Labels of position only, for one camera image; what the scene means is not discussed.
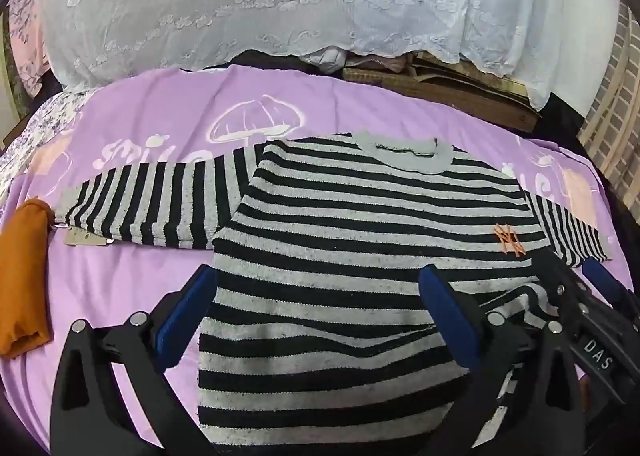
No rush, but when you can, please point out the floral bed sheet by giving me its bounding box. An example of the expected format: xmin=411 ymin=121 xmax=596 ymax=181
xmin=0 ymin=89 xmax=96 ymax=192

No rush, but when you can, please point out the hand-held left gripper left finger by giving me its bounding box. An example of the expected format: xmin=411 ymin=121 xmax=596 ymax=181
xmin=50 ymin=263 xmax=218 ymax=456

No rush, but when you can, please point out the black grey striped sweater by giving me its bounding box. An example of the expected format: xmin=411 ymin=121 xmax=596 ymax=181
xmin=60 ymin=131 xmax=613 ymax=456

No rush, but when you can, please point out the white pillow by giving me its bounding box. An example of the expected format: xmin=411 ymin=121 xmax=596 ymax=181
xmin=300 ymin=47 xmax=346 ymax=74

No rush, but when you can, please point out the paper hang tag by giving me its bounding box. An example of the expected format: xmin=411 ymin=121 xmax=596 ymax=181
xmin=47 ymin=221 xmax=116 ymax=247

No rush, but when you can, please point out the orange cloth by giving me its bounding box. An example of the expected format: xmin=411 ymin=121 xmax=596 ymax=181
xmin=0 ymin=197 xmax=55 ymax=359

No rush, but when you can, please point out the pink striped cloth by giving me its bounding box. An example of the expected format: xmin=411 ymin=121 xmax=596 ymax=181
xmin=360 ymin=55 xmax=421 ymax=74

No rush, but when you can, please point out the purple printed blanket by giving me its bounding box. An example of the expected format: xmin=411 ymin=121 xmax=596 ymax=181
xmin=0 ymin=64 xmax=621 ymax=452

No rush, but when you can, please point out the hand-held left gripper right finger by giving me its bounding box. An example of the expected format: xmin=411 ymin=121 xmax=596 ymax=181
xmin=417 ymin=263 xmax=598 ymax=456

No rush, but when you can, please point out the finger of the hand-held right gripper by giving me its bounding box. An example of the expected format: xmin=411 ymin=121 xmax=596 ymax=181
xmin=582 ymin=256 xmax=640 ymax=332
xmin=537 ymin=249 xmax=591 ymax=332

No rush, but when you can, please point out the pink floral cloth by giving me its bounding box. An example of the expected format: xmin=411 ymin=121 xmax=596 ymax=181
xmin=7 ymin=0 xmax=56 ymax=97

